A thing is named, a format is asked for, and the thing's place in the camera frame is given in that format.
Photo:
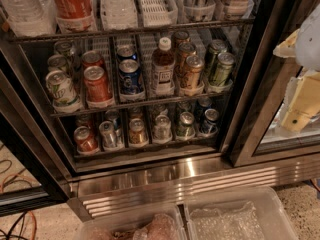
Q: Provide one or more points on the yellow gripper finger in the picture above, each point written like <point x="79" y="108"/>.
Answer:
<point x="286" y="49"/>
<point x="301" y="102"/>

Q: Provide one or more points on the green 7up can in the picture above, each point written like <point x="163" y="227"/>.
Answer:
<point x="61" y="88"/>

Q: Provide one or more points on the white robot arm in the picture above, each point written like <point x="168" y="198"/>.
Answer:
<point x="307" y="45"/>

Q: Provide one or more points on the front green tall can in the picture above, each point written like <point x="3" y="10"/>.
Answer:
<point x="220" y="75"/>

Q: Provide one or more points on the green tall can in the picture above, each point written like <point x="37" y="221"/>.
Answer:
<point x="220" y="75"/>
<point x="213" y="49"/>

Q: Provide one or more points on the right glass fridge door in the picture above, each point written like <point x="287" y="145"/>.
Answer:
<point x="268" y="92"/>

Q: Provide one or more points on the rear green tall can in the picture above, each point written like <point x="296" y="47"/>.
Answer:
<point x="213" y="49"/>

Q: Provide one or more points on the front orange-brown can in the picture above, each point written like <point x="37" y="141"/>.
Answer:
<point x="191" y="72"/>

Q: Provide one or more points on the orange-brown can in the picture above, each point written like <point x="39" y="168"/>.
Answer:
<point x="179" y="37"/>
<point x="191" y="72"/>
<point x="184" y="50"/>

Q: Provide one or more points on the bottom shelf blue can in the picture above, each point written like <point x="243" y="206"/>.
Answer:
<point x="209" y="121"/>

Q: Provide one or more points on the middle orange-brown can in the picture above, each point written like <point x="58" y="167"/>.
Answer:
<point x="184" y="50"/>

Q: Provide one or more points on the rear orange-brown can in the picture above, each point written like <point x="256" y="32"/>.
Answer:
<point x="179" y="37"/>

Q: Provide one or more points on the bottom shelf green can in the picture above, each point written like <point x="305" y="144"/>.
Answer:
<point x="185" y="129"/>

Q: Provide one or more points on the bottom shelf grey can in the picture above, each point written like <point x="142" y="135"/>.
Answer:
<point x="162" y="129"/>

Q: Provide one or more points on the front blue pepsi can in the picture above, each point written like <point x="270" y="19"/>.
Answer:
<point x="130" y="80"/>

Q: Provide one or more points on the blue pepsi can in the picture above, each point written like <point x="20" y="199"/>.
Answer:
<point x="126" y="52"/>
<point x="130" y="80"/>

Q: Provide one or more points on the rear blue pepsi can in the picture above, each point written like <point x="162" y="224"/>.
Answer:
<point x="126" y="52"/>

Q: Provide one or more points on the bottom shelf gold can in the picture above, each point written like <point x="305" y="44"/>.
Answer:
<point x="137" y="132"/>

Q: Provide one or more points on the front red soda can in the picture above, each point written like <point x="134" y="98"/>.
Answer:
<point x="99" y="91"/>

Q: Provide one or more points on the red soda can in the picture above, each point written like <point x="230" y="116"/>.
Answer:
<point x="92" y="58"/>
<point x="99" y="91"/>

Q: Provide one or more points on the rear red soda can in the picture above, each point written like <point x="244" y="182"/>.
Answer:
<point x="92" y="58"/>

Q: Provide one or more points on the bottom shelf silver can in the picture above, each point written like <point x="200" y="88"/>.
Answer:
<point x="108" y="134"/>

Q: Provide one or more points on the bottom shelf red can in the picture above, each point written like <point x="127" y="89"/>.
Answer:
<point x="86" y="141"/>

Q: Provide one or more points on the rear 7up can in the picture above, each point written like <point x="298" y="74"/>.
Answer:
<point x="69" y="50"/>

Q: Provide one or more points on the middle 7up can behind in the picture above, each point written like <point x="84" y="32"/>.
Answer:
<point x="58" y="62"/>

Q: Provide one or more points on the brown tea bottle white cap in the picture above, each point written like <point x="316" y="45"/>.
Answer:
<point x="163" y="61"/>

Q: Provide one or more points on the right clear plastic bin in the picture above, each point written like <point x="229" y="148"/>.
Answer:
<point x="253" y="213"/>

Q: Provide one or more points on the clear plastic bin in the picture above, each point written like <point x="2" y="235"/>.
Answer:
<point x="253" y="213"/>
<point x="151" y="222"/>

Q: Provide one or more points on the empty white plastic tray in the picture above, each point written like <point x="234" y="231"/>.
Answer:
<point x="156" y="13"/>

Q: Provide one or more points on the clear water bottle centre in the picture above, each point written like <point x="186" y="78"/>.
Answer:
<point x="118" y="14"/>

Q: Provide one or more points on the clear water bottle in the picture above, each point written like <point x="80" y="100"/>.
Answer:
<point x="31" y="18"/>
<point x="118" y="14"/>

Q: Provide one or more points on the left clear plastic bin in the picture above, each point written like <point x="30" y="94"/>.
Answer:
<point x="151" y="222"/>

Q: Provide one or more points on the red coca-cola bottle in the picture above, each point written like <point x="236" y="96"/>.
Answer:
<point x="75" y="16"/>

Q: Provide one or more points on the clear water bottle left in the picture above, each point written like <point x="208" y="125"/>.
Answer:
<point x="31" y="18"/>

